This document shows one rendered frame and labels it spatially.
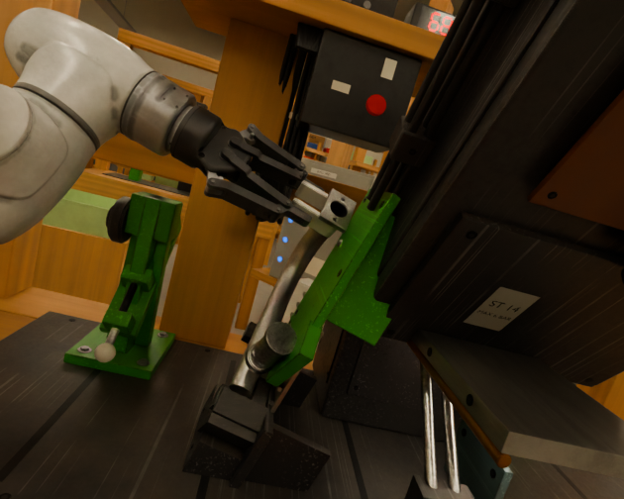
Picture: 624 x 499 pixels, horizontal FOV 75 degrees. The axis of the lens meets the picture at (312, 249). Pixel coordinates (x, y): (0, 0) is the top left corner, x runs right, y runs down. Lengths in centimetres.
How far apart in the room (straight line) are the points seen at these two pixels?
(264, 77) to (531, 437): 69
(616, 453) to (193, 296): 69
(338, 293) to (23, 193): 34
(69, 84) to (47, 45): 5
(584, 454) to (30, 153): 55
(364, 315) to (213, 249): 43
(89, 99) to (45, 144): 8
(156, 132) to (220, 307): 43
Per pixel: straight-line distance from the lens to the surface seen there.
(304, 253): 60
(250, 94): 81
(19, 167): 49
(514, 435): 35
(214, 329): 87
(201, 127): 53
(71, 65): 55
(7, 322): 90
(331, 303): 45
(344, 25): 72
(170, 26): 1102
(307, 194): 56
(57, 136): 51
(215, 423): 51
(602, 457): 40
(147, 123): 54
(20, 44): 60
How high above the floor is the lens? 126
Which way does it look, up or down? 9 degrees down
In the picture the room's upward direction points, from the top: 16 degrees clockwise
